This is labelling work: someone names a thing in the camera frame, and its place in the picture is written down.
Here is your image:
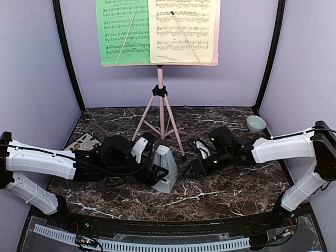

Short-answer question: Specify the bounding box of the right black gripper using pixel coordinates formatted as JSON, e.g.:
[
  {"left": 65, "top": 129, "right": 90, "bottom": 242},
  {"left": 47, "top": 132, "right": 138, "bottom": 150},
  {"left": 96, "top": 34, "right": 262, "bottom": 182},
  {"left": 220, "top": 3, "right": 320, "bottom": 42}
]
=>
[{"left": 182, "top": 148, "right": 233, "bottom": 179}]

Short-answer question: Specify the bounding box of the white metronome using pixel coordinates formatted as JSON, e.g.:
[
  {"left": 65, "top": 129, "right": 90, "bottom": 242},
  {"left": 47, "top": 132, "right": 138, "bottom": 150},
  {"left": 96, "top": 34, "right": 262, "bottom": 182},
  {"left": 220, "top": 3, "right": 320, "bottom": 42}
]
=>
[{"left": 152, "top": 145, "right": 178, "bottom": 194}]

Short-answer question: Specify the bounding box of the pink perforated music stand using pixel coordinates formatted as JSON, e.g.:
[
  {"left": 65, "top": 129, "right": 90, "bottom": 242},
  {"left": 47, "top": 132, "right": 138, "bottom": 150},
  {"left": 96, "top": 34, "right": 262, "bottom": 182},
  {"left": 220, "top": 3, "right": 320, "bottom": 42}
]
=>
[{"left": 99, "top": 0, "right": 222, "bottom": 161}]

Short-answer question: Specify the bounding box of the yellow paper sheet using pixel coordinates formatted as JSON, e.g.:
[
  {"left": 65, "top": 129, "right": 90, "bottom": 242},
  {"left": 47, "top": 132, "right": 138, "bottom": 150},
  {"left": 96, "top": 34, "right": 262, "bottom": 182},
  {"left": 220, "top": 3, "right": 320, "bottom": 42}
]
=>
[{"left": 148, "top": 1, "right": 221, "bottom": 65}]

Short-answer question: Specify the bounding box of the green sheet music page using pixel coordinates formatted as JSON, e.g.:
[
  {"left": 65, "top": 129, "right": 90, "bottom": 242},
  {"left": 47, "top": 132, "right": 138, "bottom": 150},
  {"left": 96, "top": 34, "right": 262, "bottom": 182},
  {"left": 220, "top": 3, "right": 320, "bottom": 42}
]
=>
[{"left": 96, "top": 0, "right": 150, "bottom": 66}]

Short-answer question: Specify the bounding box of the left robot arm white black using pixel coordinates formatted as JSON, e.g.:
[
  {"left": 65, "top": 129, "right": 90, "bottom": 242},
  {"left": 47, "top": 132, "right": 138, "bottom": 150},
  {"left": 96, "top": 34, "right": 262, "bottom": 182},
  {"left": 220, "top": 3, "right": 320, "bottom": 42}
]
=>
[{"left": 1, "top": 131, "right": 169, "bottom": 229}]

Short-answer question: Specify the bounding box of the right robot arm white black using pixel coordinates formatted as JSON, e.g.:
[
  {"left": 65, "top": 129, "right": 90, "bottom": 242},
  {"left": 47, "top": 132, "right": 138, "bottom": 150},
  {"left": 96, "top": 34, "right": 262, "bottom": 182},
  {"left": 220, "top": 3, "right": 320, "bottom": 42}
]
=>
[{"left": 182, "top": 121, "right": 335, "bottom": 228}]

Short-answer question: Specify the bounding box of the pale green ceramic bowl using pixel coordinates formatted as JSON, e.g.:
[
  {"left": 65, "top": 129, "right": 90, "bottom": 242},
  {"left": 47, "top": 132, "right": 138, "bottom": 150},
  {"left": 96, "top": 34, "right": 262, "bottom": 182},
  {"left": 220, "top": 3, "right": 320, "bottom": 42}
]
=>
[{"left": 246, "top": 115, "right": 267, "bottom": 133}]

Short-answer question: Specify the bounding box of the floral square tile coaster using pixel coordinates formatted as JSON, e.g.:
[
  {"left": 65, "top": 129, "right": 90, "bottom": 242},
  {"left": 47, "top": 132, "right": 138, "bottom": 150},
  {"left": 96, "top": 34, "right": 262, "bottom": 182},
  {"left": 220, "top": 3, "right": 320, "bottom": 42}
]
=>
[{"left": 64, "top": 133, "right": 102, "bottom": 152}]

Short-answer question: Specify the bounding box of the small circuit board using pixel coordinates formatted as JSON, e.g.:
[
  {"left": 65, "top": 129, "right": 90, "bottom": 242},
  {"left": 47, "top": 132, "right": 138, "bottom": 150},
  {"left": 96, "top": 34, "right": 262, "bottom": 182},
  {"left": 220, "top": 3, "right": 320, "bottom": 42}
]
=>
[{"left": 75, "top": 236, "right": 98, "bottom": 249}]

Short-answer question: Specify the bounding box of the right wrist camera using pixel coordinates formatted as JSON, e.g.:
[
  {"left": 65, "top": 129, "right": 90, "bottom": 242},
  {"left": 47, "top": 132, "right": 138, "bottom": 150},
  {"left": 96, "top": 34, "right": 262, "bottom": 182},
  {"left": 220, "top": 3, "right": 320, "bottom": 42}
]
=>
[{"left": 187, "top": 139, "right": 211, "bottom": 159}]

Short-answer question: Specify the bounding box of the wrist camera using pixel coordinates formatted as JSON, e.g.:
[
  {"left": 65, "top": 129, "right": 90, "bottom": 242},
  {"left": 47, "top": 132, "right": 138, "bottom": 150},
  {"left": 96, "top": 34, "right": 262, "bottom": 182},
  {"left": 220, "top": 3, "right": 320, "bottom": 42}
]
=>
[
  {"left": 187, "top": 139, "right": 211, "bottom": 159},
  {"left": 131, "top": 132, "right": 156, "bottom": 164}
]

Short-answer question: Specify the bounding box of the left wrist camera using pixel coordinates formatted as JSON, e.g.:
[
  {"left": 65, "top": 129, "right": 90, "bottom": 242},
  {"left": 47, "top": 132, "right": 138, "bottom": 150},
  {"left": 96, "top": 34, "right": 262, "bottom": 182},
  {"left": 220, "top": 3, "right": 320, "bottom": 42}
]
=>
[{"left": 131, "top": 132, "right": 156, "bottom": 164}]

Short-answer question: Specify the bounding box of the black front rail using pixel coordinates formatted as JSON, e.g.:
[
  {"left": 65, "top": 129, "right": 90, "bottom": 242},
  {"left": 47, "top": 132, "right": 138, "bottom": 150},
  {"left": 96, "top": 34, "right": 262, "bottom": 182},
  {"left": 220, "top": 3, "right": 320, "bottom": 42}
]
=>
[{"left": 69, "top": 213, "right": 273, "bottom": 236}]

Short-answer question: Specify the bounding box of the grey slotted cable duct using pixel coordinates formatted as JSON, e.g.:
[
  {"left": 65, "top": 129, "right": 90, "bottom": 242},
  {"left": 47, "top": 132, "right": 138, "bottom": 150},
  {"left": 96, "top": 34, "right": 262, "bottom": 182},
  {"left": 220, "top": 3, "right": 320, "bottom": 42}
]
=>
[{"left": 33, "top": 224, "right": 250, "bottom": 251}]

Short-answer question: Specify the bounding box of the right black frame post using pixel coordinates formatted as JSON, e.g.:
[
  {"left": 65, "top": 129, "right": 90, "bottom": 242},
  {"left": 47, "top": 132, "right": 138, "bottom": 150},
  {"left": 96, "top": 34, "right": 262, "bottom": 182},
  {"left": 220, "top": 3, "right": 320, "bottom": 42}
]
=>
[{"left": 252, "top": 0, "right": 286, "bottom": 114}]

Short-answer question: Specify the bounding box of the black frame post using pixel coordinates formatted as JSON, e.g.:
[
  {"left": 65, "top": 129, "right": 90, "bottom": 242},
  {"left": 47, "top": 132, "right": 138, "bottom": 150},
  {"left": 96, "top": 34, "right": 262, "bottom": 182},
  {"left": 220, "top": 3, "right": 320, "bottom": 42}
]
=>
[
  {"left": 52, "top": 0, "right": 86, "bottom": 113},
  {"left": 252, "top": 0, "right": 286, "bottom": 114}
]

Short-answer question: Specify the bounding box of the left black frame post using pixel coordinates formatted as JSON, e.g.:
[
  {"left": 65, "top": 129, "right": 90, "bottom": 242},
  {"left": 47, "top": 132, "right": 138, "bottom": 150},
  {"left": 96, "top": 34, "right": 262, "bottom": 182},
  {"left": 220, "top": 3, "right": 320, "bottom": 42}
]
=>
[{"left": 52, "top": 0, "right": 86, "bottom": 113}]

